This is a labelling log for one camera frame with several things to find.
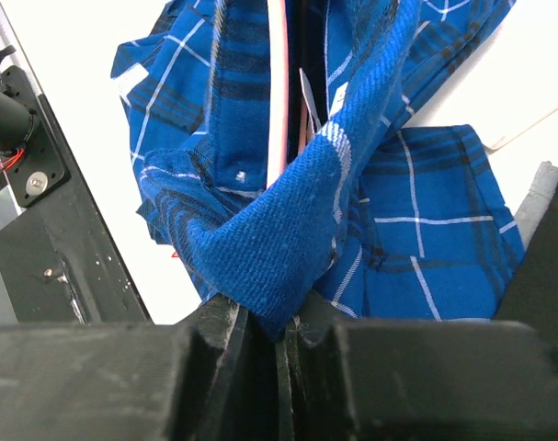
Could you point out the grey hanging shirt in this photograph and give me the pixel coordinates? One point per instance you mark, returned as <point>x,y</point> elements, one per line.
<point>536,202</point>

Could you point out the blue plaid shirt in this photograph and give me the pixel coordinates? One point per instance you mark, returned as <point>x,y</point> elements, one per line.
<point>380,218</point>

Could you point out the black hanging shirt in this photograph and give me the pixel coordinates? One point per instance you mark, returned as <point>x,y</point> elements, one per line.
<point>532,296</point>

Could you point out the pink wire hanger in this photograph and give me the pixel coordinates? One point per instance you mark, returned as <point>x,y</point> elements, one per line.
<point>279,90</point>

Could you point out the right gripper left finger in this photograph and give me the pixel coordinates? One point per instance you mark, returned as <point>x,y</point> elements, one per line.
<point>210,377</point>

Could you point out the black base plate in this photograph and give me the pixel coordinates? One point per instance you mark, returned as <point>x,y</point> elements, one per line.
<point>58,260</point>

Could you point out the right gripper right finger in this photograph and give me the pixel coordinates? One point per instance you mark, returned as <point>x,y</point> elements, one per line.
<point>371,379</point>

